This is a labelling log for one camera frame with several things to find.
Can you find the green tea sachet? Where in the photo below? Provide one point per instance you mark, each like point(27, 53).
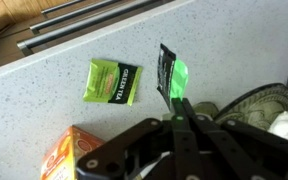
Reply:
point(111, 82)
point(172, 75)

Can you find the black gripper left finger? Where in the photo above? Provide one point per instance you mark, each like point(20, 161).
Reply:
point(185, 147)

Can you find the orange tea sachet box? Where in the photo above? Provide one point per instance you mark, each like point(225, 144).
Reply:
point(59, 163)

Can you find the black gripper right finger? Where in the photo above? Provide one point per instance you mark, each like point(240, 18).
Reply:
point(221, 154)

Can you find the large green glass cake stand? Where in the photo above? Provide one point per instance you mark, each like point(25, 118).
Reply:
point(257, 108)

